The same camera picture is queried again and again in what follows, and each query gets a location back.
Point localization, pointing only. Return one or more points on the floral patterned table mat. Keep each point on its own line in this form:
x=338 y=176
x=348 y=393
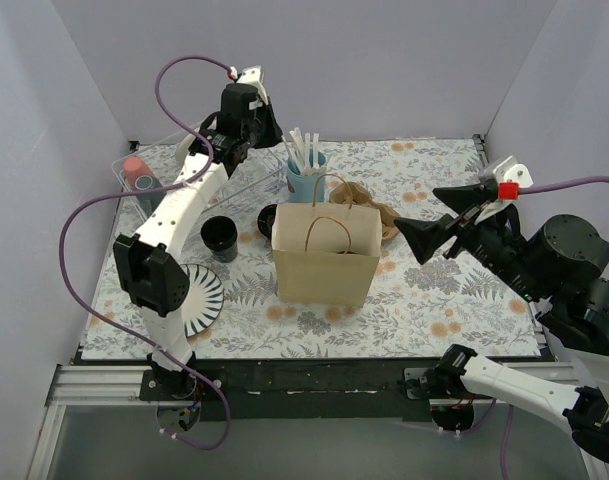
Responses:
x=411 y=309

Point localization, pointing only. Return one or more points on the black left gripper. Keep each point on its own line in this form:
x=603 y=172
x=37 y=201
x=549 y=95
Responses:
x=263 y=122

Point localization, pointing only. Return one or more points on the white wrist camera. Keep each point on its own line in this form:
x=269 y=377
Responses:
x=503 y=179
x=253 y=76

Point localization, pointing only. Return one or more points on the white wrapped straw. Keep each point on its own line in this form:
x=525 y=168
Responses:
x=314 y=151
x=302 y=153
x=308 y=150

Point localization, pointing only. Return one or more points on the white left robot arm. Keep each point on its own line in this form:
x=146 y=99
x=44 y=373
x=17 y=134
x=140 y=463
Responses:
x=179 y=300

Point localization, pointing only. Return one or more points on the blue cylindrical holder cup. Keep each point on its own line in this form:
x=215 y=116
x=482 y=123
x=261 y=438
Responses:
x=306 y=188

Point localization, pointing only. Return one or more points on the blue striped white plate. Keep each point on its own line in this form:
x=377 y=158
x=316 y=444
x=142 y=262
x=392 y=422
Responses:
x=204 y=301

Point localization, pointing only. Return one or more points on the brown pulp cup carrier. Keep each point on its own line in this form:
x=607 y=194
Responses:
x=359 y=195

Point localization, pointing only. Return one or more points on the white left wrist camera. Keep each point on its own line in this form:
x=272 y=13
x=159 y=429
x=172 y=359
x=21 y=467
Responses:
x=253 y=76

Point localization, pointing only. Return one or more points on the white ceramic plate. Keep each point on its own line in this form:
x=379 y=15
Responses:
x=182 y=149

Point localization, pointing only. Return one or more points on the brown paper takeout bag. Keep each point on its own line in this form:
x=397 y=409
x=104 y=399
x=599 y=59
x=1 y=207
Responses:
x=325 y=253

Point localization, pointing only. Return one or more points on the teal plastic cup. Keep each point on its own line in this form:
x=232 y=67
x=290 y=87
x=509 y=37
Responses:
x=150 y=198

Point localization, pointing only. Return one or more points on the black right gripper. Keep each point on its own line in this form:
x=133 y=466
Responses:
x=464 y=220

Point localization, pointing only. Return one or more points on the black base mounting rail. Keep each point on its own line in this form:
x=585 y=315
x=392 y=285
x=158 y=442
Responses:
x=318 y=388

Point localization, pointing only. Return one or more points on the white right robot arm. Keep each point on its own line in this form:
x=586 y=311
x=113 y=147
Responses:
x=562 y=264

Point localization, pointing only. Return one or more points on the clear wire dish rack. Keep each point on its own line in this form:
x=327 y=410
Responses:
x=260 y=166

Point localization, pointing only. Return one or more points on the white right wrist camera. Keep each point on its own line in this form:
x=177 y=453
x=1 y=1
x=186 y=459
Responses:
x=503 y=179

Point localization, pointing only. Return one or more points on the pink plastic cup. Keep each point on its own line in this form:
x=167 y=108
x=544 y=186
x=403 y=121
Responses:
x=138 y=174

